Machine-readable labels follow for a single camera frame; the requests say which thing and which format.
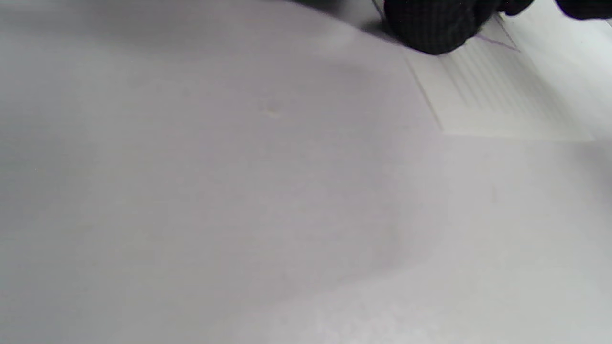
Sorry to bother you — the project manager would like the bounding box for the person's left hand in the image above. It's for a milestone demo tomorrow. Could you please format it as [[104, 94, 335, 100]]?
[[382, 0, 612, 56]]

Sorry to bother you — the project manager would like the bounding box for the white lined paper sheet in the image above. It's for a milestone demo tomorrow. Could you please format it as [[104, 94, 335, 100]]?
[[405, 13, 596, 142]]

